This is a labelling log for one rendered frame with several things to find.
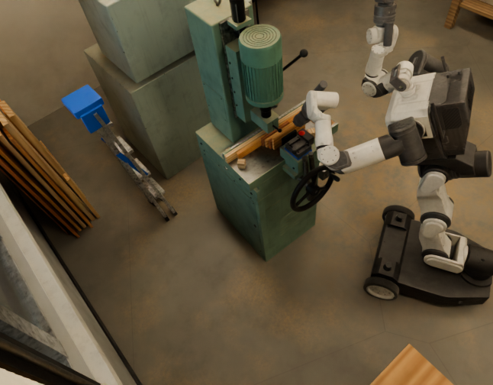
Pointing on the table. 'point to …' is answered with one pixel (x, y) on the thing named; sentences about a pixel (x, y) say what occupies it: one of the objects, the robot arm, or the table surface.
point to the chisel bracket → (264, 120)
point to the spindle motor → (262, 65)
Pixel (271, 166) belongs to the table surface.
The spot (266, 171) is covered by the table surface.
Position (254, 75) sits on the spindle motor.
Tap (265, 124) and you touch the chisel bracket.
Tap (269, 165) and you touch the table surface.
